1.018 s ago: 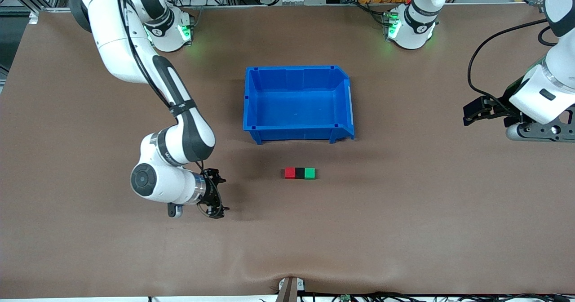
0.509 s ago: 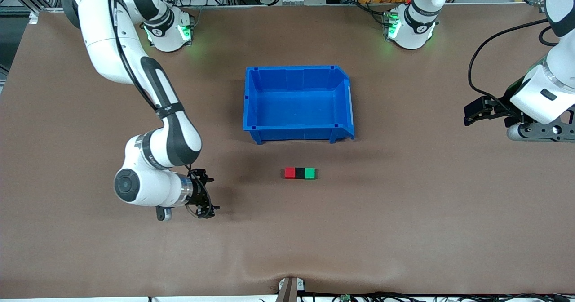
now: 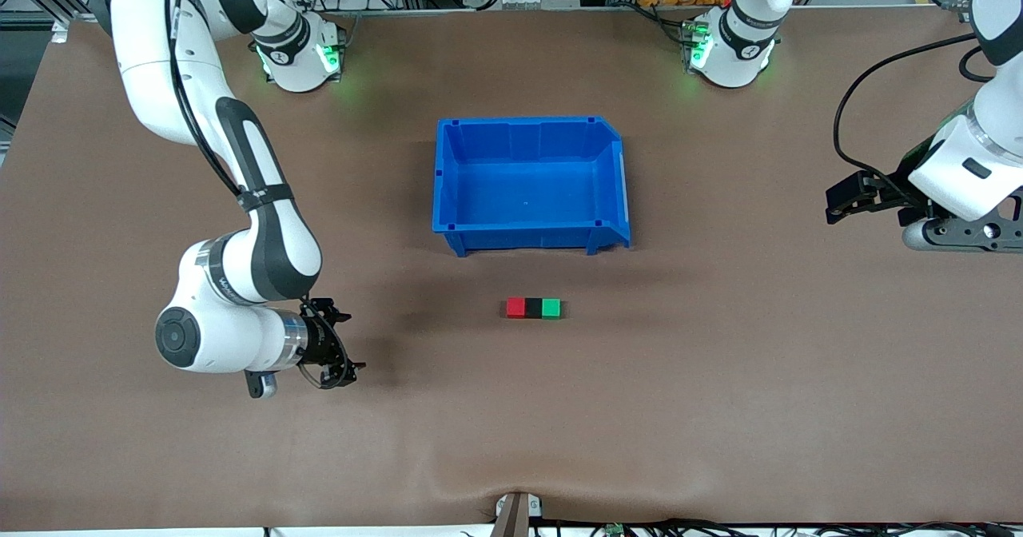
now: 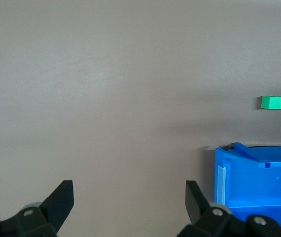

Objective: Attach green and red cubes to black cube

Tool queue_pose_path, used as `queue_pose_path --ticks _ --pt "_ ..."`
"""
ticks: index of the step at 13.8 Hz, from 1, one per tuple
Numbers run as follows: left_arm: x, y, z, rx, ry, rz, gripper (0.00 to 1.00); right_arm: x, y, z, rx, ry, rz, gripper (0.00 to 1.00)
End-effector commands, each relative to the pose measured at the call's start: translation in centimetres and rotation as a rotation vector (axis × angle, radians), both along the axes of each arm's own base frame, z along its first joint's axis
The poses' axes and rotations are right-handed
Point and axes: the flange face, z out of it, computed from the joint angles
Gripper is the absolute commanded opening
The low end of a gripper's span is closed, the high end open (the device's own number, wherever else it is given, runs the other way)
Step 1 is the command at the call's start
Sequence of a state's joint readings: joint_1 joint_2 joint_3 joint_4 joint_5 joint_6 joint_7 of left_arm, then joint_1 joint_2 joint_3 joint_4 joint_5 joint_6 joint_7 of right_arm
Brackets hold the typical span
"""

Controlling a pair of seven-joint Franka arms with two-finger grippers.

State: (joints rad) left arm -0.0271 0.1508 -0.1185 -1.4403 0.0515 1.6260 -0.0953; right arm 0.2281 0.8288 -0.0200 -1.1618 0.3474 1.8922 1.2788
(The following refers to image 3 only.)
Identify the blue plastic storage bin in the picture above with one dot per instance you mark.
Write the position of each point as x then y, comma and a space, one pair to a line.
519, 193

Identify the white corner bracket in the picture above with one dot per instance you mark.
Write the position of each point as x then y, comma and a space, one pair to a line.
60, 32

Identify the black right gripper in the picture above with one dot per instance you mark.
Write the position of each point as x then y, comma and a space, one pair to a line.
319, 344

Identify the small red cube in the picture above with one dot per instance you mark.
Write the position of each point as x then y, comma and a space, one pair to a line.
515, 308

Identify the small green cube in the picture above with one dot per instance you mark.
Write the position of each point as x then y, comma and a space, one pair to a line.
551, 308

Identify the small green circuit board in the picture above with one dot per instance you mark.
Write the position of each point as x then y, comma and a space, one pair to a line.
614, 530

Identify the brown table mat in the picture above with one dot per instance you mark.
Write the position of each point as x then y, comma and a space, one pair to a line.
320, 457

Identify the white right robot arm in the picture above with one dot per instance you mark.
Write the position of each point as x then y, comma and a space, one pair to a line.
160, 65

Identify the metal clamp bracket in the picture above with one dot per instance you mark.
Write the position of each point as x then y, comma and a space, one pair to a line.
515, 517

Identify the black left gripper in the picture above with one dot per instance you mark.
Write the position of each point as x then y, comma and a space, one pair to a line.
897, 186

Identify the small black cube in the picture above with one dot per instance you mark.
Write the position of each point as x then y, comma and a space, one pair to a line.
533, 308

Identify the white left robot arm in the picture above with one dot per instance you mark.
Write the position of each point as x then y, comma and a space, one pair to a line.
983, 121

